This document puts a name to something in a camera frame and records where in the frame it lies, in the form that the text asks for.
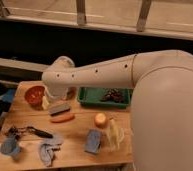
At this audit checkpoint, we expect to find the yellow apple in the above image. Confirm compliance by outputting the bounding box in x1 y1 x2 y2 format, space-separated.
94 113 107 127

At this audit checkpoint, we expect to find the blue round cloth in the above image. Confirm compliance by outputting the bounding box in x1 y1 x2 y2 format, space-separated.
0 137 21 158

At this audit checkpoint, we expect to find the grey sanding block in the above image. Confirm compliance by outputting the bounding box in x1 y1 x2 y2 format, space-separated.
48 103 70 115

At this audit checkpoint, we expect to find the light blue rag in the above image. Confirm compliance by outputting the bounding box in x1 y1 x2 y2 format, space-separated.
38 134 64 167

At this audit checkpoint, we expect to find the black handled brush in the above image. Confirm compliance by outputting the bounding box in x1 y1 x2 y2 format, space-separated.
5 126 53 138

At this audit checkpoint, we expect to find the orange carrot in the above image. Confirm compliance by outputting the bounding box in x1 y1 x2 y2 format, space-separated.
50 113 75 123

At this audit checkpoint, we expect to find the yellow cloth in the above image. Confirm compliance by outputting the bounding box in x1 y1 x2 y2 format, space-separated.
106 118 124 151

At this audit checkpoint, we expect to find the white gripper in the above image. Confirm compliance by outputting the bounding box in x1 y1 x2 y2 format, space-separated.
42 87 69 110

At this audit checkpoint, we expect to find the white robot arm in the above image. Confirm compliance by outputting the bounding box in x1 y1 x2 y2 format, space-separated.
42 50 193 171

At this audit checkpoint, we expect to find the dark pine cone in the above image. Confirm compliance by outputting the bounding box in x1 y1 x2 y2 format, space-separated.
101 89 124 103

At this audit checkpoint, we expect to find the blue object beside table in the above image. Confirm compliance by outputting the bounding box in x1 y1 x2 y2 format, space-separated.
0 89 16 103

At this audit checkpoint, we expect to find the green plastic tray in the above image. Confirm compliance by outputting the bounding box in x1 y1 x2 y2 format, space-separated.
77 87 130 109

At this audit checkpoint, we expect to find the blue sponge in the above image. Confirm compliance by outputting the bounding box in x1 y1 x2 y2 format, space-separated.
85 129 102 154

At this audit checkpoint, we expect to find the red bowl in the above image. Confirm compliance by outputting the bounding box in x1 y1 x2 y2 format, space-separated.
24 86 45 106

